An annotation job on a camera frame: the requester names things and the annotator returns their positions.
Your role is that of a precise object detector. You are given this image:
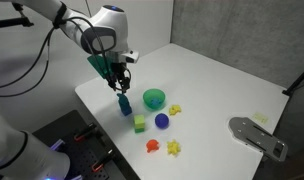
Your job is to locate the yellow toy animal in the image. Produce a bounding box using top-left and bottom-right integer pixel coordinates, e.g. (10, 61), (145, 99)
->
(168, 104), (182, 117)

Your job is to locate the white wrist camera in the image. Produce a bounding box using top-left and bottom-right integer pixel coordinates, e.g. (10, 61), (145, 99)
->
(120, 49), (140, 64)

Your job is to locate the orange toy animal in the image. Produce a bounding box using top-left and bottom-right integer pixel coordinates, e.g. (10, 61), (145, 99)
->
(145, 138), (161, 154)

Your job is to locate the black pole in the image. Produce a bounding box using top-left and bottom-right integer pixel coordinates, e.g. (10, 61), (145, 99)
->
(281, 63), (304, 97)

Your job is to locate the black hanging cable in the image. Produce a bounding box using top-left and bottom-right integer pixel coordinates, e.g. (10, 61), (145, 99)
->
(0, 33), (54, 99)
(0, 27), (56, 91)

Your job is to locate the grey metal plate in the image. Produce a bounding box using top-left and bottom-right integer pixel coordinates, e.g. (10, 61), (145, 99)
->
(228, 116), (289, 163)

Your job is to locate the translucent green bowl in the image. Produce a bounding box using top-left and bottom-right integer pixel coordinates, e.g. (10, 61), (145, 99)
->
(142, 88), (167, 111)

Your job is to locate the purple spiky ball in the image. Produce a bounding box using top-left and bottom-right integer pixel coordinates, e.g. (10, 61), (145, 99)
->
(154, 112), (170, 129)

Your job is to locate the blue toy block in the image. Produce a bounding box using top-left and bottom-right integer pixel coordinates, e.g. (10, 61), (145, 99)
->
(118, 102), (133, 117)

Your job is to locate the black perforated base board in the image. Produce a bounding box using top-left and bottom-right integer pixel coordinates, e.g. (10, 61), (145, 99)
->
(31, 109), (141, 180)

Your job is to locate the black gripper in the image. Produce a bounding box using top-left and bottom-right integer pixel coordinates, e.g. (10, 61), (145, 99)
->
(106, 61), (132, 95)

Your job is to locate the green mounting plate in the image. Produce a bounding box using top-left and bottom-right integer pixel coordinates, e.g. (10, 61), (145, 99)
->
(87, 54), (112, 80)

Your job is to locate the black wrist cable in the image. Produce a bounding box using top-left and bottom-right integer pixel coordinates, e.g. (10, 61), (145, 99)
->
(62, 16), (114, 88)

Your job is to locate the black clamp orange handle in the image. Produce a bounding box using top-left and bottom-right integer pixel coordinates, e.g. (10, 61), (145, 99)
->
(73, 122), (98, 142)
(91, 149), (115, 173)

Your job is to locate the light green toy block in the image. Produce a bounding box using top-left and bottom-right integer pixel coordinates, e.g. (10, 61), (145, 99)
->
(133, 114), (146, 130)

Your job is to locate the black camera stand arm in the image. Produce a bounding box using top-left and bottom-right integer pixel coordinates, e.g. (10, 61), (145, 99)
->
(0, 1), (35, 30)

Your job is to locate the yellow spiky star toy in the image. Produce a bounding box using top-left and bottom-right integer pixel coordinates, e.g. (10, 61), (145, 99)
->
(166, 139), (182, 156)

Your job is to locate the small blue toy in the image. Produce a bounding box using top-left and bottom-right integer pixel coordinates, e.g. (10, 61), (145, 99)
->
(149, 97), (162, 108)

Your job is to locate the yellow-green sticky note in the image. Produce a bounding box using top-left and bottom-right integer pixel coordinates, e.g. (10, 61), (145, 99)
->
(252, 112), (269, 125)

